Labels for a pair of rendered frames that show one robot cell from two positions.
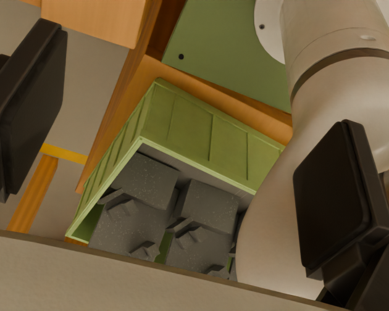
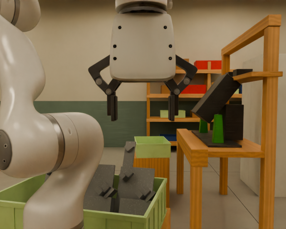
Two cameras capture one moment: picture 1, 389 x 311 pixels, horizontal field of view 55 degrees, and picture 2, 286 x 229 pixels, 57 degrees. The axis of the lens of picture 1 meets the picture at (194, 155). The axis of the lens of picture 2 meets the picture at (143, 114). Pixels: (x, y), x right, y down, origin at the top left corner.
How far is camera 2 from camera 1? 0.35 m
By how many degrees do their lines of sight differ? 40
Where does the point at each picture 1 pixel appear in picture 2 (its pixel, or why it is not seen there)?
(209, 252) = (91, 185)
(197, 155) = (112, 219)
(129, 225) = (137, 186)
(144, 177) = (135, 212)
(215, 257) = not seen: hidden behind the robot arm
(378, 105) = (53, 203)
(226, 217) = (84, 204)
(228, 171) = (93, 216)
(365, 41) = not seen: outside the picture
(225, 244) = not seen: hidden behind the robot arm
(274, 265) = (94, 131)
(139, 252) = (128, 174)
